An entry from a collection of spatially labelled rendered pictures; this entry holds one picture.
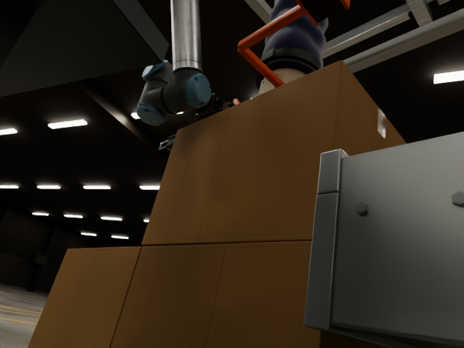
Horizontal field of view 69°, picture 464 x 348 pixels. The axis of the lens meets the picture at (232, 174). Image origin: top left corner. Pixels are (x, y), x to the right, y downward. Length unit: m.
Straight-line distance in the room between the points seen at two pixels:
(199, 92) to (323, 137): 0.41
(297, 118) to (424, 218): 0.45
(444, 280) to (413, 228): 0.05
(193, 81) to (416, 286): 0.76
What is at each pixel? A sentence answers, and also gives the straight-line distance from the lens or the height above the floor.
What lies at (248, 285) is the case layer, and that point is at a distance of 0.66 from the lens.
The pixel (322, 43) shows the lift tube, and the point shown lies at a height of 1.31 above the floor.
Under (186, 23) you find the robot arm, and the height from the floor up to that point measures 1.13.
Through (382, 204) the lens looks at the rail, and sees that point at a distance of 0.38.
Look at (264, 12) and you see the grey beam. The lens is 3.68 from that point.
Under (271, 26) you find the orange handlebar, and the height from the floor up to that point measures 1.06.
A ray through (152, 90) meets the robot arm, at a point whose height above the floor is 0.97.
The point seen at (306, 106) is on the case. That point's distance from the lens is 0.76.
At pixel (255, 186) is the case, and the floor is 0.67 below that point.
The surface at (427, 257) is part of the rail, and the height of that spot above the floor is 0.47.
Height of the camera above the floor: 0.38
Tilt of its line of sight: 24 degrees up
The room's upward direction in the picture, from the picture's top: 12 degrees clockwise
